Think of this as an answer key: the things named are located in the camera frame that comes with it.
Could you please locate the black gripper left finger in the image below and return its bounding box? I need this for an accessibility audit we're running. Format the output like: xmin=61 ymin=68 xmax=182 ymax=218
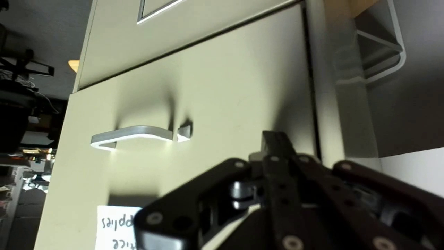
xmin=135 ymin=130 xmax=285 ymax=250

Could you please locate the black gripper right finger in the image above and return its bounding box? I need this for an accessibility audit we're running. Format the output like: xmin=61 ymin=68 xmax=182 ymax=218
xmin=276 ymin=130 xmax=444 ymax=250

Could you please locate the beige drawer cabinet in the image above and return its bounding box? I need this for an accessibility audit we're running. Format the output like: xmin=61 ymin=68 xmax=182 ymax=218
xmin=34 ymin=2 xmax=322 ymax=250

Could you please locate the silver drawer thumb latch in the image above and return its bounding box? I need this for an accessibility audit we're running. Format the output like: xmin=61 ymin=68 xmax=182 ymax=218
xmin=176 ymin=119 xmax=194 ymax=143

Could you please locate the beige file cabinet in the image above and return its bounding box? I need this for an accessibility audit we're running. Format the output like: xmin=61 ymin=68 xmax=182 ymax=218
xmin=303 ymin=0 xmax=382 ymax=163

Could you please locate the white paper drawer label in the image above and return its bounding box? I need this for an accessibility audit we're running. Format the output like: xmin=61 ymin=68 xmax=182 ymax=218
xmin=95 ymin=204 xmax=150 ymax=250

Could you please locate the grey two-drawer cabinet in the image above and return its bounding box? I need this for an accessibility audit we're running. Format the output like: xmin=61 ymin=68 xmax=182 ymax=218
xmin=333 ymin=0 xmax=444 ymax=158

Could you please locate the beige unlabelled cabinet drawer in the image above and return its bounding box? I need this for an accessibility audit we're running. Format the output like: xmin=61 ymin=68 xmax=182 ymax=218
xmin=74 ymin=0 xmax=304 ymax=93

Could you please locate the metal drawer label holder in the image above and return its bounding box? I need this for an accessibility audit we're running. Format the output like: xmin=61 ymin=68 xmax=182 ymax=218
xmin=136 ymin=0 xmax=183 ymax=23

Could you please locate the silver drawer handle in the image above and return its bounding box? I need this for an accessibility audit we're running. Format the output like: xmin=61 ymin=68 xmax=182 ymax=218
xmin=89 ymin=123 xmax=175 ymax=152

